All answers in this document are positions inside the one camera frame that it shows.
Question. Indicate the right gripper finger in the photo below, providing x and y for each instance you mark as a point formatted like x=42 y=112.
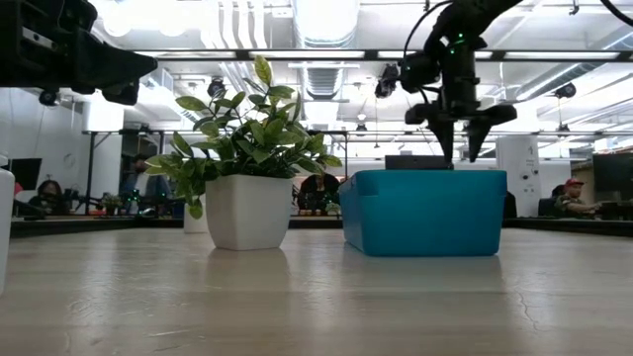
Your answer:
x=477 y=136
x=446 y=138

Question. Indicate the black aluminium table frame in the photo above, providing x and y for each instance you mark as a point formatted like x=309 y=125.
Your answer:
x=99 y=225

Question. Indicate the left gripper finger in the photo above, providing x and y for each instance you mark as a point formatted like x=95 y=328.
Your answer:
x=109 y=62
x=121 y=93

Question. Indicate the black overhead rig beam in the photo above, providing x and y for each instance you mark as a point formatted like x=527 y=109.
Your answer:
x=243 y=55

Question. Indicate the person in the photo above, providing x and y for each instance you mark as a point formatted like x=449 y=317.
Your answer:
x=319 y=190
x=571 y=200
x=546 y=205
x=143 y=185
x=48 y=198

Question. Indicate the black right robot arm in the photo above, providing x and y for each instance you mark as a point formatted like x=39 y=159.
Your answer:
x=465 y=20

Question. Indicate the silver ventilation duct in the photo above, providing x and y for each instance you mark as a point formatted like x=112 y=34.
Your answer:
x=326 y=20

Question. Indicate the teal plastic basket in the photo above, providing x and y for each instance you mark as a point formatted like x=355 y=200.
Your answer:
x=425 y=212

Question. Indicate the green plant in white pot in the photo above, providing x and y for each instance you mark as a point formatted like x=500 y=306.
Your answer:
x=247 y=212

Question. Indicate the black background robot arm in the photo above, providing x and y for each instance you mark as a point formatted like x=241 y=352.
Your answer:
x=81 y=197

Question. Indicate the small background plant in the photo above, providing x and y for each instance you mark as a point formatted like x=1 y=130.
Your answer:
x=112 y=203

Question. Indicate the black hanging camera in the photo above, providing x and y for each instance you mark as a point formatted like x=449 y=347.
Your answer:
x=386 y=84
x=565 y=90
x=216 y=88
x=48 y=99
x=361 y=127

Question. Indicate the black monitor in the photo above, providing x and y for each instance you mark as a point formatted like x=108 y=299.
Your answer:
x=27 y=173
x=415 y=163
x=613 y=178

